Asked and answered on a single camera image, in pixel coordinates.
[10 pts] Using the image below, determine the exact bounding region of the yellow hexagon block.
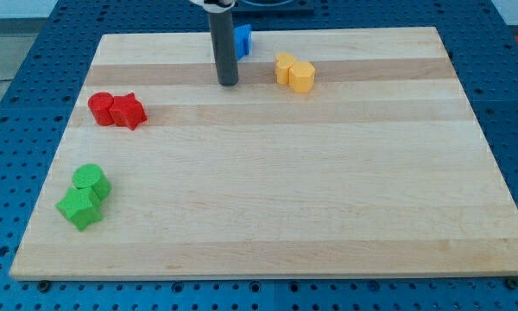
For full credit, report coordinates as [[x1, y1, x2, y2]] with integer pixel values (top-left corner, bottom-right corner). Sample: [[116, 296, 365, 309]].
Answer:
[[288, 61, 316, 93]]

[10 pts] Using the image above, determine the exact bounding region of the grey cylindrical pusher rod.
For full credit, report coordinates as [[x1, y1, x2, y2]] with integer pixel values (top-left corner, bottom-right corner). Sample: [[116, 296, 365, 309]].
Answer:
[[208, 10, 238, 86]]

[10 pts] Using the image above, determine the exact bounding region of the red star block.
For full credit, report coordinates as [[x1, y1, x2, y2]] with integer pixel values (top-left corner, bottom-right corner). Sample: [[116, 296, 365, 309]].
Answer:
[[109, 92, 148, 130]]

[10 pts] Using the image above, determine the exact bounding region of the blue block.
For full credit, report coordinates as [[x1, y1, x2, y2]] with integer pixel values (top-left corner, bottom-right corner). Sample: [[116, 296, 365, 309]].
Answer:
[[234, 24, 252, 60]]

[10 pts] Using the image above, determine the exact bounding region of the wooden board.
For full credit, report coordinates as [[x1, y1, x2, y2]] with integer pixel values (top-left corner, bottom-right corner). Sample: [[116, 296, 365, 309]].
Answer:
[[10, 27, 518, 281]]

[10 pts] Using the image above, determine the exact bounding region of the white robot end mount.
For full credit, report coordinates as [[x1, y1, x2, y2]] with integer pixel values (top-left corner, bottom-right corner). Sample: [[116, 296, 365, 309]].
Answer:
[[189, 0, 236, 12]]

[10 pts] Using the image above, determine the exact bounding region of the red cylinder block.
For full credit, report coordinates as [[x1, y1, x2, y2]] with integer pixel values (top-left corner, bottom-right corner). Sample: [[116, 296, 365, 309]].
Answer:
[[87, 92, 114, 126]]

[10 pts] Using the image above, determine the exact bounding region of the green cylinder block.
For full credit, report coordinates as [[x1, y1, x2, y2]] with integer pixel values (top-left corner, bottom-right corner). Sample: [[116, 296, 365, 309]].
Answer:
[[72, 163, 111, 200]]

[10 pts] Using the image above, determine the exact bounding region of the green star block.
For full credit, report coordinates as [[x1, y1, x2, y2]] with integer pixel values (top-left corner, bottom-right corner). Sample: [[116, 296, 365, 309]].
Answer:
[[55, 187, 103, 232]]

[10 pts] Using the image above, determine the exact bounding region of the yellow heart block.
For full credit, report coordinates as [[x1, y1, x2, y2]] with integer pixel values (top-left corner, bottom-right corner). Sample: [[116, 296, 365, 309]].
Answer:
[[275, 52, 296, 85]]

